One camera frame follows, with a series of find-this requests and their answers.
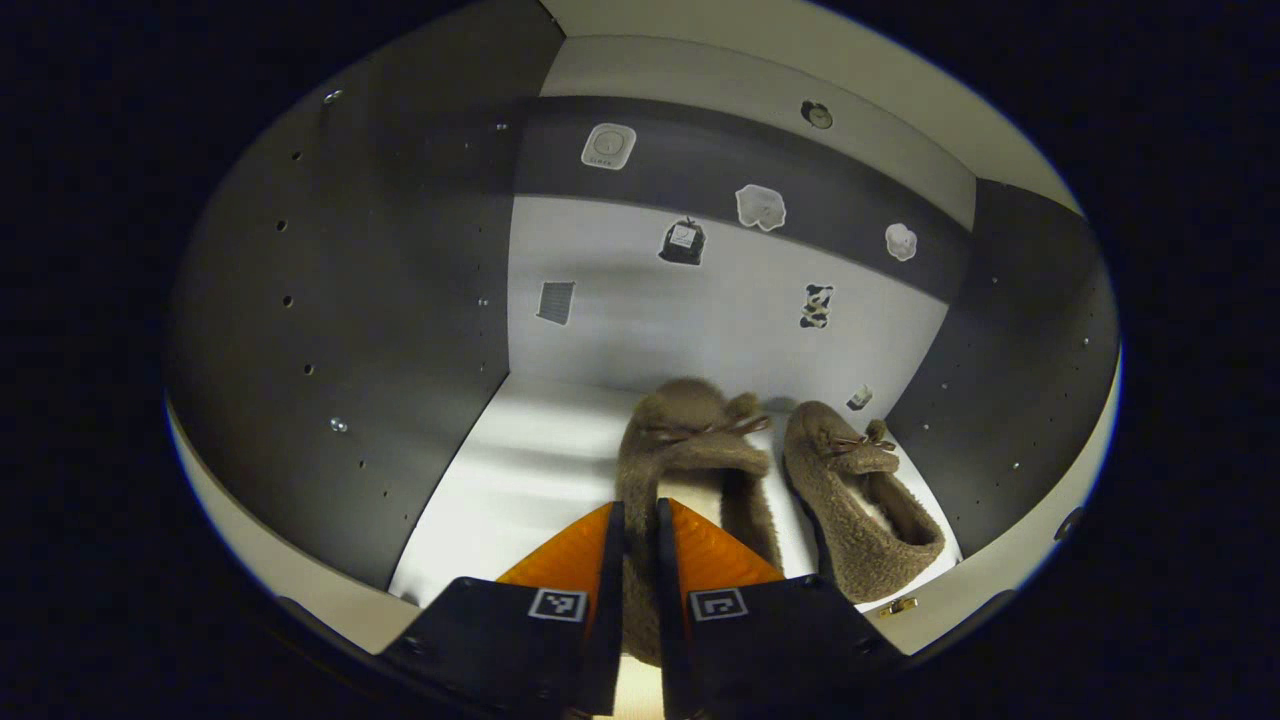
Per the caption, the brown fuzzy shoe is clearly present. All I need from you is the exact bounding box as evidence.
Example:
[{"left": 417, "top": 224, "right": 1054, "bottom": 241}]
[
  {"left": 613, "top": 377, "right": 783, "bottom": 666},
  {"left": 783, "top": 400, "right": 947, "bottom": 604}
]

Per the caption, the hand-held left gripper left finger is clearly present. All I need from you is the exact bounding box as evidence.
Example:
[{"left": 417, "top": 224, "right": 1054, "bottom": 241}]
[{"left": 380, "top": 500, "right": 626, "bottom": 717}]

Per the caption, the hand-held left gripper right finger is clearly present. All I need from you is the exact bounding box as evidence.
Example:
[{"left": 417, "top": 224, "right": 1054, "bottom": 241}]
[{"left": 655, "top": 497, "right": 906, "bottom": 719}]

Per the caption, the white grey shoe cabinet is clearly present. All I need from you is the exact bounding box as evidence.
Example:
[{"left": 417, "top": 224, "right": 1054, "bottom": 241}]
[{"left": 165, "top": 0, "right": 1121, "bottom": 661}]

